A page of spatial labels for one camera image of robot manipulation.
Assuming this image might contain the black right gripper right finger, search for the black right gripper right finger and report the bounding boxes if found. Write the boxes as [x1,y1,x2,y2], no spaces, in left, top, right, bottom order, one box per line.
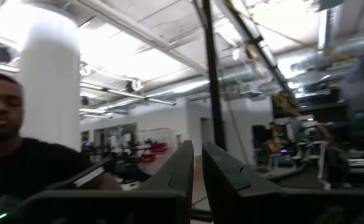
[202,142,364,224]

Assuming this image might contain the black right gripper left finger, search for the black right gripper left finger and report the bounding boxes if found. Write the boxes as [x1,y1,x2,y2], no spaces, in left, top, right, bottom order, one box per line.
[22,139,195,224]

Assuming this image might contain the red chair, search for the red chair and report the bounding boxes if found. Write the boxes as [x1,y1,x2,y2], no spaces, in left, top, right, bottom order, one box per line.
[150,142,169,154]
[139,154,156,165]

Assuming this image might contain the person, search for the person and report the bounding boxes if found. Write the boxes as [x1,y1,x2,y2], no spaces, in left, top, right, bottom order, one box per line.
[263,121,291,158]
[0,72,123,215]

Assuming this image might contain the long ceiling tube light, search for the long ceiling tube light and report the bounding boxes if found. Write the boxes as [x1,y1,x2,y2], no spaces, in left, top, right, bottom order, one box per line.
[78,82,177,107]

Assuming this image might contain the black ceiling spotlight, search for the black ceiling spotlight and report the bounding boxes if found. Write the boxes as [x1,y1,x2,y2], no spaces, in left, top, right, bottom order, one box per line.
[0,42,15,65]
[124,78,144,94]

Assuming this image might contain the white round pillar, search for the white round pillar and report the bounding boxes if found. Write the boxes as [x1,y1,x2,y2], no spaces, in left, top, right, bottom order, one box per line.
[19,2,82,152]

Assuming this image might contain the black vertical frame post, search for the black vertical frame post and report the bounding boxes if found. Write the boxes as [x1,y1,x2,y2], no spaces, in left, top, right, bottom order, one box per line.
[201,0,228,151]

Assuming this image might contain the black slanted frame beam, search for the black slanted frame beam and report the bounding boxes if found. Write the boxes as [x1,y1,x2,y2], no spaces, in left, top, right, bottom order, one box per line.
[221,0,301,108]

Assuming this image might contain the yellow hanging cable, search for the yellow hanging cable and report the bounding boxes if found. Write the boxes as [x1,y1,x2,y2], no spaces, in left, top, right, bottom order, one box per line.
[224,0,360,63]

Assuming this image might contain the silver ceiling air duct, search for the silver ceiling air duct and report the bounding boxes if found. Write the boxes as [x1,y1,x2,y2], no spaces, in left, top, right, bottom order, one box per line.
[289,34,364,73]

